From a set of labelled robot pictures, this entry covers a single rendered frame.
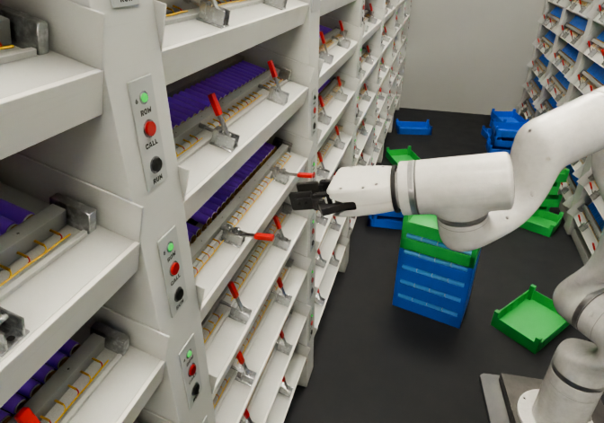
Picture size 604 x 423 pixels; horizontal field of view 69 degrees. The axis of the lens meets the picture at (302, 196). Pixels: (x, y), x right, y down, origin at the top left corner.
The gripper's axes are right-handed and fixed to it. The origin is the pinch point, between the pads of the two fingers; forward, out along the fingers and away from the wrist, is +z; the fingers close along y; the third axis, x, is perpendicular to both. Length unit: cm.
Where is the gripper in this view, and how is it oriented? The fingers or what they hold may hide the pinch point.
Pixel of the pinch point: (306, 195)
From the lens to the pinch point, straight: 73.8
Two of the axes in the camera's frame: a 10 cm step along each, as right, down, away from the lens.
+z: -9.3, 0.7, 3.7
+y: -3.0, 4.5, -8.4
